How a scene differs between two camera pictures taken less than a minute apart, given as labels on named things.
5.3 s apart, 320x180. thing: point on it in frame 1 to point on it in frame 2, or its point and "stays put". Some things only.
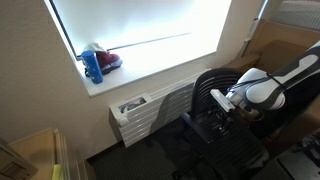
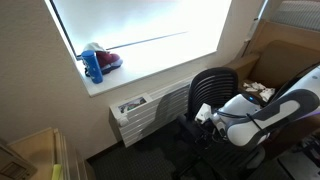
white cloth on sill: (93, 47) stays put
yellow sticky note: (57, 172) stays put
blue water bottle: (93, 66) stays put
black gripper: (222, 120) to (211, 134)
